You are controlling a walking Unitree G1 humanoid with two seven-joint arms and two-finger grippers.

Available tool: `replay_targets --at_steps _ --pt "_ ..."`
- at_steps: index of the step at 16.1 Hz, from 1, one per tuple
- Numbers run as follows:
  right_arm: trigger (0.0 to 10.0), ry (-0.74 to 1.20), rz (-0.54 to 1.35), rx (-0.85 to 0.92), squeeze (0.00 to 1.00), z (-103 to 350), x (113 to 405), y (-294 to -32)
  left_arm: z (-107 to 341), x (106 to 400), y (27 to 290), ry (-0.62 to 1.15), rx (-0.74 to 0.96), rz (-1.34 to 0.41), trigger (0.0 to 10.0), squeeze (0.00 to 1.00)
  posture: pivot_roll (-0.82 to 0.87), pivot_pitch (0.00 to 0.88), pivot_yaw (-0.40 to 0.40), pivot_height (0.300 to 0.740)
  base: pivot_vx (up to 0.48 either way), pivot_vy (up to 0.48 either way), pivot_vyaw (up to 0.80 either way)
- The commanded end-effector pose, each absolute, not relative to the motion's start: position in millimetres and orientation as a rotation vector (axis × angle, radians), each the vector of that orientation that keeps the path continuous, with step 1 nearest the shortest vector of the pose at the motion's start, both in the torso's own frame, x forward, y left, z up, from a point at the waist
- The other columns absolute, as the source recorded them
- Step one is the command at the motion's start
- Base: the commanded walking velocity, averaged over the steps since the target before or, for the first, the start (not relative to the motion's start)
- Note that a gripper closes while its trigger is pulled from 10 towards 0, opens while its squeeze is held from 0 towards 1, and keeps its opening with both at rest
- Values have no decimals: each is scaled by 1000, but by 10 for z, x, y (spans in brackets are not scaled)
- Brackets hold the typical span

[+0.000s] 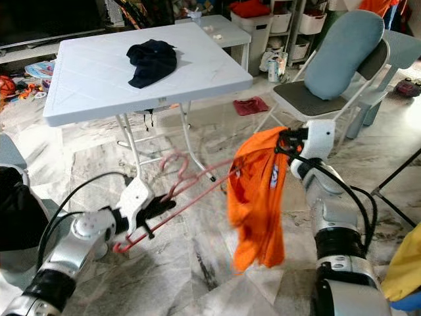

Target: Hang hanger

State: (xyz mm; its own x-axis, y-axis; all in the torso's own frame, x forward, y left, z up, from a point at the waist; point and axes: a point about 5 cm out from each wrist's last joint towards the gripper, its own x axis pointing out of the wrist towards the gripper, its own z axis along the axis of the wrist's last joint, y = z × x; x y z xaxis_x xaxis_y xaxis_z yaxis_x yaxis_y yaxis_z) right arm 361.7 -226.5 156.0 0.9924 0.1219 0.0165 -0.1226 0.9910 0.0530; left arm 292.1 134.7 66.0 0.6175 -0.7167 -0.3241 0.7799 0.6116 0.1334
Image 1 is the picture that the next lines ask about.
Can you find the yellow shirt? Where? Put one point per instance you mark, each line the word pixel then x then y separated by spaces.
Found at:
pixel 404 270

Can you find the light blue cushion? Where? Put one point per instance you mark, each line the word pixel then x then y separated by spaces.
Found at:
pixel 342 52

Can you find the small dark red cloth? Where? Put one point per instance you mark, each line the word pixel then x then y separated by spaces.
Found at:
pixel 251 106

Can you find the small white side table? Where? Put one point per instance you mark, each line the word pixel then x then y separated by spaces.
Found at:
pixel 220 31

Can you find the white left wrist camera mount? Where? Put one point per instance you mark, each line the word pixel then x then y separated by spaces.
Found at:
pixel 135 197

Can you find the tall white storage bin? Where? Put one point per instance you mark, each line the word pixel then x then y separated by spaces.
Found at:
pixel 253 36

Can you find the blue printed round plate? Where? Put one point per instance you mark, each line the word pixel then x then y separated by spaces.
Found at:
pixel 39 70

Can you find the orange shirt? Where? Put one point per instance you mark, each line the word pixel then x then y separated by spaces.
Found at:
pixel 256 210

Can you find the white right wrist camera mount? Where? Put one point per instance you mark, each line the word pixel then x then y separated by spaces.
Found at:
pixel 319 138

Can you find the shelf rack with white bins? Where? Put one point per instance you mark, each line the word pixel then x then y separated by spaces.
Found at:
pixel 312 23

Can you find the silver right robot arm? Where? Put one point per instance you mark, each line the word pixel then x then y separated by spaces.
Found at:
pixel 335 217

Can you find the orange basketball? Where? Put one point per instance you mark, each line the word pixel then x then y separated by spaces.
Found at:
pixel 6 86

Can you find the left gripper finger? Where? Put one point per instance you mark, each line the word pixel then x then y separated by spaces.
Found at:
pixel 164 203
pixel 164 216

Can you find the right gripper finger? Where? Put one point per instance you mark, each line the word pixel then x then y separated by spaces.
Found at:
pixel 282 136
pixel 283 149

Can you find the pink plastic hanger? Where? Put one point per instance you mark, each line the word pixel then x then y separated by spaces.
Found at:
pixel 125 248

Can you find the dark navy garment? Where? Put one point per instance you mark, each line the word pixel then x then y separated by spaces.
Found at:
pixel 151 66

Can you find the bright red folded fabric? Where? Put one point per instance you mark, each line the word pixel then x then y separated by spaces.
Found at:
pixel 250 8

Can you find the white folding table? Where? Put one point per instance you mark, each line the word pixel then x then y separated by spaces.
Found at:
pixel 92 79

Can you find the white folding chair grey seat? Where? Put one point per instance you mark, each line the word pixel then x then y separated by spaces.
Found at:
pixel 306 99

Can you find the black television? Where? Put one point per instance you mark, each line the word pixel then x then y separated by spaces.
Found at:
pixel 52 20

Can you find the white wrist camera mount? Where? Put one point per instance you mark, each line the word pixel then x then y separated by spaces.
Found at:
pixel 135 197
pixel 319 138

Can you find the blue shirt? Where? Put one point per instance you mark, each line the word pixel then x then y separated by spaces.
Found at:
pixel 408 307

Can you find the printed plastic package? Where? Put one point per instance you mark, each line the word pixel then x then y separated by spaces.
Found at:
pixel 277 66

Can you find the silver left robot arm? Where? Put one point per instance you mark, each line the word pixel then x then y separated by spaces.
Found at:
pixel 79 247

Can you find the black metal drying rack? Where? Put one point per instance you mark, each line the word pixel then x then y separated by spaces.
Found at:
pixel 373 191

